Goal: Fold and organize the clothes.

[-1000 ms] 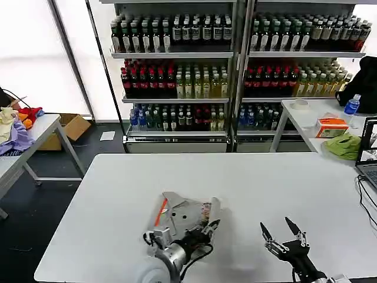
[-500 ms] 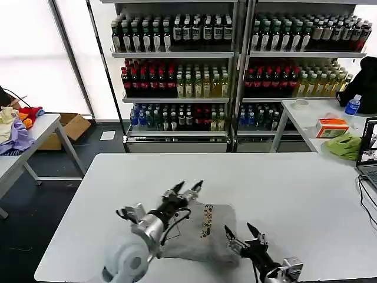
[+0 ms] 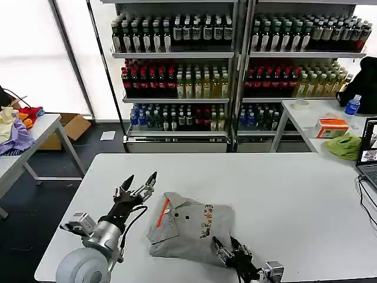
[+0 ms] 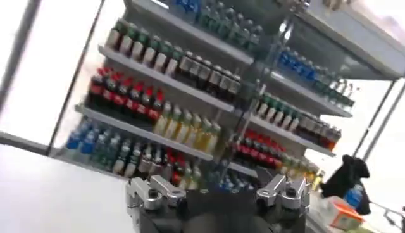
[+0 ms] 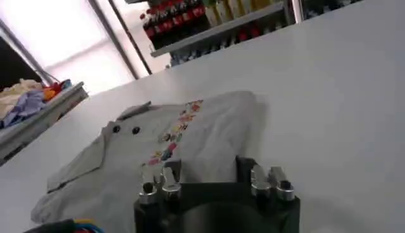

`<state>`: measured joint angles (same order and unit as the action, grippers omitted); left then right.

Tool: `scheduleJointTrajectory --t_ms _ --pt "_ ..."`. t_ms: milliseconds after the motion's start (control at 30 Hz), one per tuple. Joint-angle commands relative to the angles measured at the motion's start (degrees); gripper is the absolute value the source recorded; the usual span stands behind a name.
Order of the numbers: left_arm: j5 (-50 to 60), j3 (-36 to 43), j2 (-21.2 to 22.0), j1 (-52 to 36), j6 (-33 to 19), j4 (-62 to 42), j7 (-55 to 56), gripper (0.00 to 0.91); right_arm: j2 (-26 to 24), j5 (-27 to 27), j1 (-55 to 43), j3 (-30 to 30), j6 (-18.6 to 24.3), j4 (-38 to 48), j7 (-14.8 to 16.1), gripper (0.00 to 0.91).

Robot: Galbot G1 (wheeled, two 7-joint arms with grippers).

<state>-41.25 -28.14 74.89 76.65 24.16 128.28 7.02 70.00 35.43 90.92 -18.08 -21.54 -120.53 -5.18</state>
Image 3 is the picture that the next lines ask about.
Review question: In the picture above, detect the dark open laptop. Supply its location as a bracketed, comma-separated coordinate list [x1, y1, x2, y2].
[354, 116, 377, 190]

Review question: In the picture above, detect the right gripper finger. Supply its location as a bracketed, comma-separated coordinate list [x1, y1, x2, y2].
[230, 235, 253, 257]
[212, 236, 234, 264]

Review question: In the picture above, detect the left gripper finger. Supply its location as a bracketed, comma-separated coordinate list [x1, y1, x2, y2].
[114, 175, 135, 198]
[130, 170, 158, 203]

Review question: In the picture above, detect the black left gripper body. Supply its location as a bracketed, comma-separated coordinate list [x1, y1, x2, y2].
[99, 190, 144, 228]

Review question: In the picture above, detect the white desk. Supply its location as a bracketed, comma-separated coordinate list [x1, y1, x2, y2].
[269, 98, 377, 162]

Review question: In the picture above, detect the red cloth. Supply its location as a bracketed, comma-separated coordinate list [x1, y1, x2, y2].
[17, 106, 42, 122]

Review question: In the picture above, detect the orange cloth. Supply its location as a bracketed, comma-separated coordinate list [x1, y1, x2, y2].
[18, 113, 34, 130]

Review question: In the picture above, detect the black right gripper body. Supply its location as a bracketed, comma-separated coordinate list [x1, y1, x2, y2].
[226, 252, 263, 280]

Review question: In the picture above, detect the purple cloth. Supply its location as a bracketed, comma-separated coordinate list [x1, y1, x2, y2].
[0, 120, 37, 156]

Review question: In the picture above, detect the dark grey window post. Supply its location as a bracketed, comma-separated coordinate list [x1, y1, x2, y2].
[48, 0, 95, 121]

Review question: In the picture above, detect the blue-label water bottle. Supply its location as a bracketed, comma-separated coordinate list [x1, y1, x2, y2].
[343, 94, 362, 119]

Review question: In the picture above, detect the black laptop cable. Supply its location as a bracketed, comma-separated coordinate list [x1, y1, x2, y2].
[356, 174, 377, 231]

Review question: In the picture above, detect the cream cloth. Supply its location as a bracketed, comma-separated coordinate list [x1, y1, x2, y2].
[0, 107, 20, 144]

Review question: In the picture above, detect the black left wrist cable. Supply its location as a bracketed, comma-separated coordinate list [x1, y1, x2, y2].
[117, 205, 149, 258]

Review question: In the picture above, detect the grey printed t-shirt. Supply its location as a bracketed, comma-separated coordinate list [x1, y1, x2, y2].
[146, 192, 237, 268]

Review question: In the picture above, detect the green cloth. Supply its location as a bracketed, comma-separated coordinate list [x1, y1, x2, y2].
[322, 132, 362, 162]

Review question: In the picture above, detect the metal shelf with bottles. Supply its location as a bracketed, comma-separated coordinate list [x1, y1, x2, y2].
[235, 0, 372, 153]
[109, 0, 240, 153]

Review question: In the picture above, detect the thin black window post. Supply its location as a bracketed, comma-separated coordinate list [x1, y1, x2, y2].
[85, 0, 128, 153]

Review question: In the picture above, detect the orange tissue box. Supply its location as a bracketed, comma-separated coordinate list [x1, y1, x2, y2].
[315, 117, 350, 139]

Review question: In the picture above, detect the brown cardboard box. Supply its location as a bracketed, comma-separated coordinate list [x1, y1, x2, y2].
[38, 113, 92, 152]

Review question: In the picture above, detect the white side table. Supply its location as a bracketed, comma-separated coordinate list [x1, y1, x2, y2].
[0, 113, 86, 219]

